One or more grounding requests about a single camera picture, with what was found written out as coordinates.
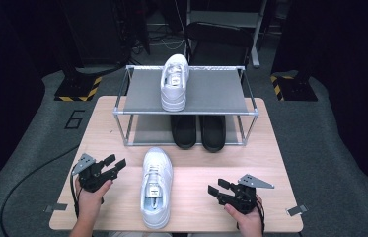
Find white floor cable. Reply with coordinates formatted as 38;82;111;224
158;37;185;51

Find black chair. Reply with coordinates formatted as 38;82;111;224
183;21;255;67

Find black floor cable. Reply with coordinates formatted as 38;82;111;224
0;144;81;237

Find person's light trousers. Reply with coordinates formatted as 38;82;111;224
108;231;173;237

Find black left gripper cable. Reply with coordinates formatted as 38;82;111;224
69;171;81;219

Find person's left hand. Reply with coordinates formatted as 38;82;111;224
74;176;114;221

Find white metal desk frame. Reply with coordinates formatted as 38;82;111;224
182;0;268;68

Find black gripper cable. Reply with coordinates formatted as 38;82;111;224
256;197;266;236
69;171;81;219

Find person's right hand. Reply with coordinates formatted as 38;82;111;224
224;197;264;237

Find dark curtain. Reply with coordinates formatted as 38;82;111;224
271;0;368;211
0;0;84;206

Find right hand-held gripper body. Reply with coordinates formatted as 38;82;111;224
223;174;275;215

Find metal shoe rack grey shelves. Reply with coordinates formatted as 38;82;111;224
111;64;259;147

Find black slipper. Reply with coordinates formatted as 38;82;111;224
170;115;197;150
198;115;227;153

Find black stand base striped edge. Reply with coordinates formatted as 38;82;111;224
53;67;103;103
269;72;319;102

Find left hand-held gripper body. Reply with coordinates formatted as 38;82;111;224
71;153;114;194

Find grey tape strip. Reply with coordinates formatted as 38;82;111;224
43;203;69;213
286;204;309;217

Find white sneaker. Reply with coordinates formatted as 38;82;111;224
160;53;190;113
139;146;175;230

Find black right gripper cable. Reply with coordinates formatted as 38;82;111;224
256;197;266;236

